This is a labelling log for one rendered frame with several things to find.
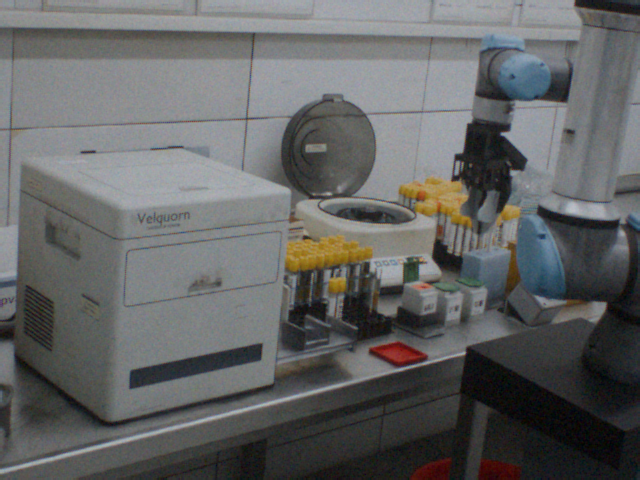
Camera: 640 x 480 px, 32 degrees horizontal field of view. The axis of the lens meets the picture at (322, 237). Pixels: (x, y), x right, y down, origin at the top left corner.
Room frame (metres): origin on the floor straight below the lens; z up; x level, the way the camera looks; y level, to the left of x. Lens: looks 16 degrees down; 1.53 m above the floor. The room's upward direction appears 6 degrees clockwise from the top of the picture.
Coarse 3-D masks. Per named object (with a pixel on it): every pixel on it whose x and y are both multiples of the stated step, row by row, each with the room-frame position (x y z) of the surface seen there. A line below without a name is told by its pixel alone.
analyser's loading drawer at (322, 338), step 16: (304, 320) 1.63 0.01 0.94; (336, 320) 1.65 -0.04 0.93; (288, 336) 1.58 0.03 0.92; (304, 336) 1.56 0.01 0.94; (320, 336) 1.60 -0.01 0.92; (336, 336) 1.63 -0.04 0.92; (352, 336) 1.62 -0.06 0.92; (288, 352) 1.54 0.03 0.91; (304, 352) 1.55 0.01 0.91; (320, 352) 1.58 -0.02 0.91; (352, 352) 1.62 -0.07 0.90
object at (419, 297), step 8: (408, 288) 1.82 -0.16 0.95; (416, 288) 1.81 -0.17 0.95; (424, 288) 1.81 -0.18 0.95; (432, 288) 1.82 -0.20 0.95; (408, 296) 1.81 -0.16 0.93; (416, 296) 1.80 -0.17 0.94; (424, 296) 1.79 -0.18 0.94; (432, 296) 1.81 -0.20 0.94; (408, 304) 1.81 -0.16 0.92; (416, 304) 1.80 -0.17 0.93; (424, 304) 1.79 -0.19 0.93; (432, 304) 1.81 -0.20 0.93; (416, 312) 1.80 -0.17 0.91; (424, 312) 1.80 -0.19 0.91
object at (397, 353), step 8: (384, 344) 1.70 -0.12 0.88; (392, 344) 1.71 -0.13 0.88; (400, 344) 1.72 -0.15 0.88; (368, 352) 1.68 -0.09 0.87; (376, 352) 1.67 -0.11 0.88; (384, 352) 1.68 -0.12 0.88; (392, 352) 1.69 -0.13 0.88; (400, 352) 1.69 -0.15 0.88; (408, 352) 1.70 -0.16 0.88; (416, 352) 1.69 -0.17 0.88; (392, 360) 1.64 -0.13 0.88; (400, 360) 1.65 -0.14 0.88; (408, 360) 1.65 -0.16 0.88; (416, 360) 1.66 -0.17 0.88
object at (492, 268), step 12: (468, 252) 1.99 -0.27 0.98; (492, 252) 2.01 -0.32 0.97; (504, 252) 2.01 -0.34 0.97; (468, 264) 1.97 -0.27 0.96; (480, 264) 1.96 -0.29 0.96; (492, 264) 1.99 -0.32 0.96; (504, 264) 2.02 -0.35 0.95; (468, 276) 1.97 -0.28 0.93; (480, 276) 1.96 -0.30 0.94; (492, 276) 1.99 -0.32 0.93; (504, 276) 2.02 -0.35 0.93; (492, 288) 1.99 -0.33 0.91; (504, 288) 2.03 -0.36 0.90; (492, 300) 1.99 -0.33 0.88; (504, 300) 2.00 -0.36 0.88
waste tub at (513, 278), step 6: (510, 240) 2.11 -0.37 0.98; (510, 246) 2.10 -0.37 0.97; (510, 258) 2.10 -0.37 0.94; (510, 264) 2.09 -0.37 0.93; (516, 264) 2.08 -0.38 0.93; (510, 270) 2.09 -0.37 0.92; (516, 270) 2.08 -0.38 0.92; (510, 276) 2.09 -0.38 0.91; (516, 276) 2.08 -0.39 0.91; (510, 282) 2.09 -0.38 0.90; (516, 282) 2.08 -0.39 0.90; (510, 288) 2.09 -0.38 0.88; (570, 300) 2.04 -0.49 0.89; (576, 300) 2.05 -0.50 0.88
